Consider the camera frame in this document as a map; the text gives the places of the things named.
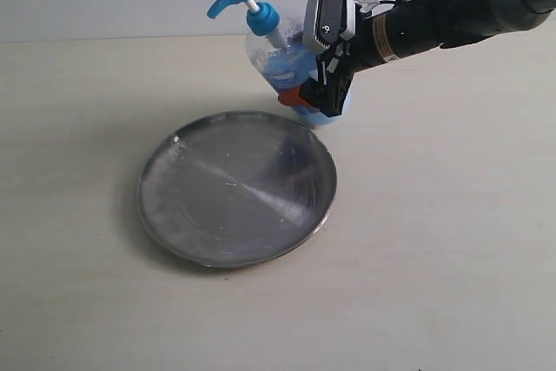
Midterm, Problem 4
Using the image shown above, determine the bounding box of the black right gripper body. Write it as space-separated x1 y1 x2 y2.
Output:
300 14 378 117

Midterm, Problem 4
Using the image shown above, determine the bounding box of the round steel plate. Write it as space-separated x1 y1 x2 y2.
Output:
135 110 338 269

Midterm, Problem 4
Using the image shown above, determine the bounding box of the blue soap pump bottle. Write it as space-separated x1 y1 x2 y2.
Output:
207 0 361 125

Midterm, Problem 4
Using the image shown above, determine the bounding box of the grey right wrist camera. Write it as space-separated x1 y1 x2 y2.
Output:
302 0 355 55

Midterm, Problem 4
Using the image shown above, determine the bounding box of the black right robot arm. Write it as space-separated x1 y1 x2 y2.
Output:
278 0 555 117

